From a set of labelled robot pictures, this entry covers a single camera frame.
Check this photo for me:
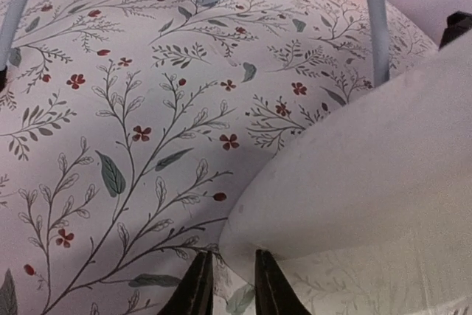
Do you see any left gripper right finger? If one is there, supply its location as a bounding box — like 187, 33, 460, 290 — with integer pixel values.
254, 249, 310, 315

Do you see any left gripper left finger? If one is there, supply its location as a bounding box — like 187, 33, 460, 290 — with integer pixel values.
158, 252, 213, 315

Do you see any white metronome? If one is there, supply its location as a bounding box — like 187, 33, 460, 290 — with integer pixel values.
219, 34, 471, 314

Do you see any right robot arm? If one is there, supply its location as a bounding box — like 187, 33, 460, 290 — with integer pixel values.
439, 11, 471, 49

